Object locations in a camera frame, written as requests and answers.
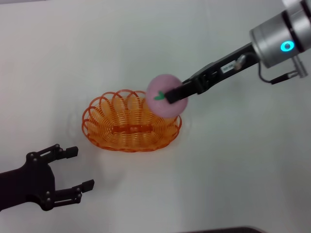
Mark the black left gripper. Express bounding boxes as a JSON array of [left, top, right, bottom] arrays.
[[0, 144, 95, 211]]

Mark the dark robot torso edge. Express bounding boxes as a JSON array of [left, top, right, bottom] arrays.
[[188, 227, 265, 233]]

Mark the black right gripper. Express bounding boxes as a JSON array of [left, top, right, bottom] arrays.
[[166, 42, 260, 105]]

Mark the gripper cable with silver connectors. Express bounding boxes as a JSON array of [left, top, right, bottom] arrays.
[[232, 53, 309, 85]]

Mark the orange woven wire basket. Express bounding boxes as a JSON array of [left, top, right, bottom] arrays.
[[81, 89, 183, 153]]

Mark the pink peach with green leaf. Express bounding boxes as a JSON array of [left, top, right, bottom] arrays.
[[145, 74, 189, 119]]

